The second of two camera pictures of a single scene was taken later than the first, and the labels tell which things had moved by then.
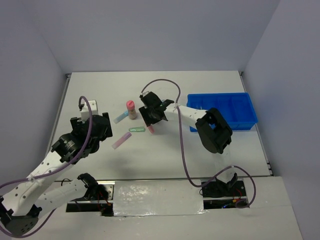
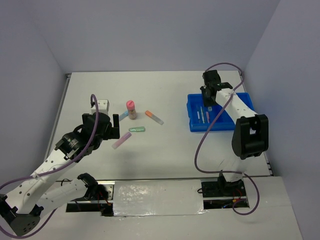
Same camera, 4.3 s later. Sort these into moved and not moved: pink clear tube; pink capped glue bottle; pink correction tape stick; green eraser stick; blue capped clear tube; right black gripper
Moved: pink correction tape stick; right black gripper
Not moved: pink clear tube; green eraser stick; blue capped clear tube; pink capped glue bottle
